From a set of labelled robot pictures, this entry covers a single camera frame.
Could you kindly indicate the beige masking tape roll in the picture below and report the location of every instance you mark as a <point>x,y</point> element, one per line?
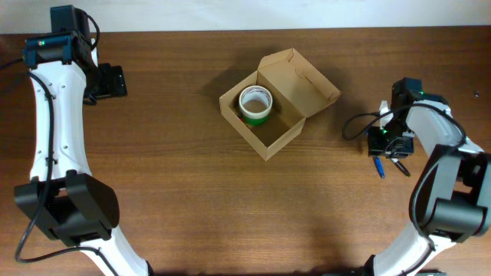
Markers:
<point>255,102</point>

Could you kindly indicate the black permanent marker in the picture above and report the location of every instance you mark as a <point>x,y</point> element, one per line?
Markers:
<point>401,167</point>

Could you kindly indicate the blue pen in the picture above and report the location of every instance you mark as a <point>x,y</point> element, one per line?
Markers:
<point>379,167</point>

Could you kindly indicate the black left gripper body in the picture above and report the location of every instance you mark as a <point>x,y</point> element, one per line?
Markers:
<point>103,82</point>

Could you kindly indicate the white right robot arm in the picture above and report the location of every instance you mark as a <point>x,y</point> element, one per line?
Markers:
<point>451,200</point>

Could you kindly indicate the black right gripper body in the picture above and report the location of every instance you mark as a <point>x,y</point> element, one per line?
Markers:
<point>388,142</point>

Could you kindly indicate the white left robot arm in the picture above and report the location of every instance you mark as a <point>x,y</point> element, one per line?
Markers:
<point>62,198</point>

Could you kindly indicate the green tape roll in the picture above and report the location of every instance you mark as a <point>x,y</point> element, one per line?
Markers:
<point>256,121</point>

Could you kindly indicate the brown cardboard box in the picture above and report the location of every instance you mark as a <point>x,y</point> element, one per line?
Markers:
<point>299,91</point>

